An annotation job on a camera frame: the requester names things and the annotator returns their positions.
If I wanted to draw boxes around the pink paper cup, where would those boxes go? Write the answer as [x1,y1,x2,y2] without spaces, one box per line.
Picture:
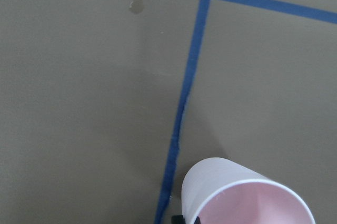
[181,157,315,223]

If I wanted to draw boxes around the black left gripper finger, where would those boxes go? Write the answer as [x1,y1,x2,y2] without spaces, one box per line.
[171,215,184,224]

